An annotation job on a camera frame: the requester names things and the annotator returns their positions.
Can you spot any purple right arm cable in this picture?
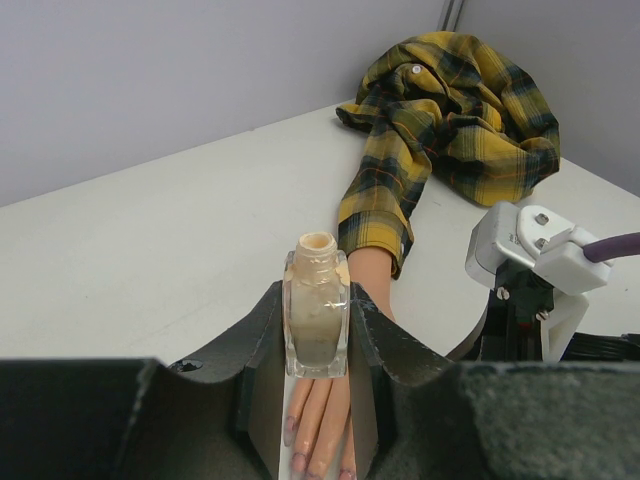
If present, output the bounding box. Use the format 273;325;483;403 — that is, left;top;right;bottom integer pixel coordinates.
582;233;640;264

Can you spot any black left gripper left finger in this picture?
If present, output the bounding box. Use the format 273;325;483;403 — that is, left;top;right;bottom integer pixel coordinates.
1;282;284;479

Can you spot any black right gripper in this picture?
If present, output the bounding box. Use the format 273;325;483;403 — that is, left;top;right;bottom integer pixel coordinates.
479;260;639;361

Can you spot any nail polish bottle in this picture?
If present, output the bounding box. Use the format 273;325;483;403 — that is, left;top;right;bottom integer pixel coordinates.
282;232;351;379

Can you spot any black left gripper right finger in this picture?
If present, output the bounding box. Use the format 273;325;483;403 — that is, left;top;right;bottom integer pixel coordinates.
348;285;639;479

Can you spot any mannequin hand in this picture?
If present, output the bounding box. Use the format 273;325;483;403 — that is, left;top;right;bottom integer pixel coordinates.
283;247;394;479

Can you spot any yellow plaid shirt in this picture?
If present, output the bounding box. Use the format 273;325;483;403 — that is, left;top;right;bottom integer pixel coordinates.
336;32;561;277

